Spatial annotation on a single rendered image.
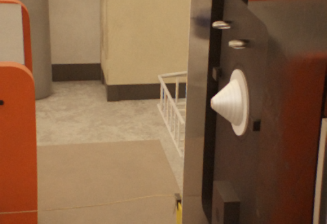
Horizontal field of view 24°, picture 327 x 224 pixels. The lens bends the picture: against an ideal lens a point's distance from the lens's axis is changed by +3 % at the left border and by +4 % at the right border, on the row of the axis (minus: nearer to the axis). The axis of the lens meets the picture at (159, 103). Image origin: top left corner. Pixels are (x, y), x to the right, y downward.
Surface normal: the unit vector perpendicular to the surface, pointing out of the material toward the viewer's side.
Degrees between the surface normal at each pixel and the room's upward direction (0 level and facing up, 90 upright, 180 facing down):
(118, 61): 90
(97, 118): 0
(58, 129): 0
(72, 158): 0
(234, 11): 90
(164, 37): 90
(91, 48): 90
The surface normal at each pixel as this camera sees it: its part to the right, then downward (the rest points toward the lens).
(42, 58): 0.73, 0.26
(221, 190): 0.03, -0.93
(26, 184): 0.17, 0.37
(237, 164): -0.99, 0.04
